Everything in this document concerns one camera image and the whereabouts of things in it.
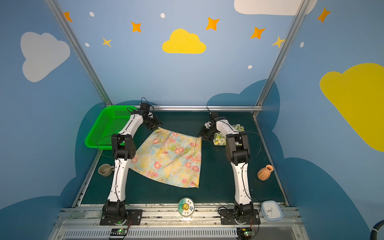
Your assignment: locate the lemon print skirt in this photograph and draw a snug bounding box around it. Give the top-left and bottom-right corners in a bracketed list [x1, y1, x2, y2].
[213, 124, 245, 146]

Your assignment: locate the pastel floral skirt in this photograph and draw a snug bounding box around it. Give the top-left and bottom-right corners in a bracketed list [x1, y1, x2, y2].
[130, 128, 202, 188]

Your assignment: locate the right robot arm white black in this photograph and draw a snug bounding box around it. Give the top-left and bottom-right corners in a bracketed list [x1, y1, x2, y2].
[198, 111, 256, 225]

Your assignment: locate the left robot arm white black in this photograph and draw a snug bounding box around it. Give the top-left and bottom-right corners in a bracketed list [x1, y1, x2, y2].
[100, 97, 160, 226]

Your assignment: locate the green plastic basket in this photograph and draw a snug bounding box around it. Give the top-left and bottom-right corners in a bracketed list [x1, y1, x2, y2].
[85, 106, 137, 151]

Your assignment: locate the grey ceramic mug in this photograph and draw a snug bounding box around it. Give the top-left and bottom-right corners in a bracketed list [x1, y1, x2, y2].
[98, 164, 115, 177]

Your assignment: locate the small terracotta cup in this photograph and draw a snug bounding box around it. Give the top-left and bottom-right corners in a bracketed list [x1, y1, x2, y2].
[257, 165, 274, 181]

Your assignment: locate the round white green tape dispenser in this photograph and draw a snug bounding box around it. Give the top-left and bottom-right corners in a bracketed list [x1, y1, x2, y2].
[178, 198, 195, 219]

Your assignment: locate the white square clock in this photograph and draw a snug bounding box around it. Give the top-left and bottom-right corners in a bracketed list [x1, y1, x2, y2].
[261, 200, 284, 222]

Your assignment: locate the right green circuit board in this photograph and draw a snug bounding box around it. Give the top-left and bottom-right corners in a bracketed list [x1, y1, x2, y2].
[236, 228, 254, 240]

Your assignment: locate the green circuit board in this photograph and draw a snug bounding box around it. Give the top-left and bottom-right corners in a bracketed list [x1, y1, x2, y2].
[109, 228, 128, 240]
[236, 228, 254, 240]

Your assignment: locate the left green circuit board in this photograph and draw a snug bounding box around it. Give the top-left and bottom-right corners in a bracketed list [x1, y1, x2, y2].
[109, 228, 128, 240]

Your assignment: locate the rear aluminium frame bar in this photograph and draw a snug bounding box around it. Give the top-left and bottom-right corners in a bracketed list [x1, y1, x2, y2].
[150, 105, 263, 112]

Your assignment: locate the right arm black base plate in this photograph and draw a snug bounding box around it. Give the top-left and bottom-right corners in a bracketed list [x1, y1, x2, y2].
[218, 208, 261, 225]

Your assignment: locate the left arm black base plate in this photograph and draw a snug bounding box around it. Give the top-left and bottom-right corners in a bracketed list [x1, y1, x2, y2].
[100, 210, 143, 226]

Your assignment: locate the aluminium rail base frame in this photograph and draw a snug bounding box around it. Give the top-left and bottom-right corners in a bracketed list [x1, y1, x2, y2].
[48, 203, 309, 240]

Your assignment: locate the left aluminium frame post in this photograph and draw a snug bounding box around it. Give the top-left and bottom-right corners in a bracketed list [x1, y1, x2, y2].
[45, 0, 113, 106]

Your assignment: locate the aluminium frame post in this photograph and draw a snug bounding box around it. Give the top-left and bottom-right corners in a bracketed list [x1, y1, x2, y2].
[256, 0, 312, 108]
[45, 0, 113, 106]

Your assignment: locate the right aluminium frame post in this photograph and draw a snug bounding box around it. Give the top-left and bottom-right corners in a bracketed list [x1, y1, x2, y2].
[256, 0, 312, 108]

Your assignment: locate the black corrugated hose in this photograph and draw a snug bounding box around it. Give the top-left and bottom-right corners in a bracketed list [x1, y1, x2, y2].
[369, 219, 384, 240]

